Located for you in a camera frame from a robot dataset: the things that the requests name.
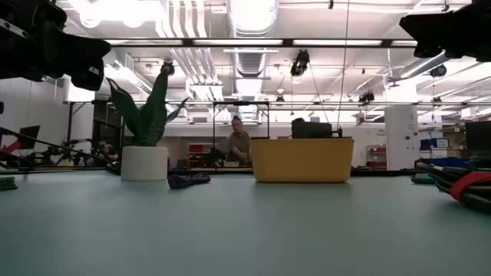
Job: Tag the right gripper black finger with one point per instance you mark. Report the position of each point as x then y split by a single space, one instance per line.
427 50
433 27

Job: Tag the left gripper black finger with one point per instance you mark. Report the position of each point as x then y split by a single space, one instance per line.
88 76
84 51

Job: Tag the green snake plant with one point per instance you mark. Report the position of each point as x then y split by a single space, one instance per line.
151 115

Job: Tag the person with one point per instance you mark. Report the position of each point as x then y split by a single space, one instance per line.
238 143
107 151

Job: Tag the black monitor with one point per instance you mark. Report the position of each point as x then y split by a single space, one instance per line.
28 136
477 136

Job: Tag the white square column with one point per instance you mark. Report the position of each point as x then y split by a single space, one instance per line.
401 138

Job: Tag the white round plant pot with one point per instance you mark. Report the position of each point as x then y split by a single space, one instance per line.
144 163

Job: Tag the shelf with red bins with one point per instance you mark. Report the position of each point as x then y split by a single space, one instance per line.
377 155
197 151

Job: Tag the black box device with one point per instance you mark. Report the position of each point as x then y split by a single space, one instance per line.
310 129

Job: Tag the yellow plastic bin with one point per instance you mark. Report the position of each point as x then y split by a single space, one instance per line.
303 161

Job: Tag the green table mat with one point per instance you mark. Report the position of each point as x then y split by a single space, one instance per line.
245 230

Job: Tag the black hanging ceiling camera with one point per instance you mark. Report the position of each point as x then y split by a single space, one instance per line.
300 63

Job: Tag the black frame stand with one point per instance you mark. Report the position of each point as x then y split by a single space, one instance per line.
241 103

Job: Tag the silver ventilation duct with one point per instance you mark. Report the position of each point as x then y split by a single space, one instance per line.
251 17

